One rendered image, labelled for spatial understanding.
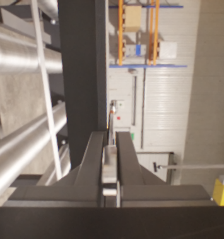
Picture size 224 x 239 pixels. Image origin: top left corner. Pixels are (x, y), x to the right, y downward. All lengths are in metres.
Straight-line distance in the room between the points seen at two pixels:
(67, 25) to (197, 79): 10.12
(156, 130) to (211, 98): 3.49
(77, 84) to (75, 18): 0.08
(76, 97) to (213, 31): 10.55
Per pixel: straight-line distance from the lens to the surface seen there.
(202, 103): 10.66
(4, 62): 0.50
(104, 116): 0.17
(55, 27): 1.24
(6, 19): 0.81
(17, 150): 0.55
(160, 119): 9.99
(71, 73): 0.25
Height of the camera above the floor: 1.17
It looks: level
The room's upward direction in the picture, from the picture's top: 90 degrees clockwise
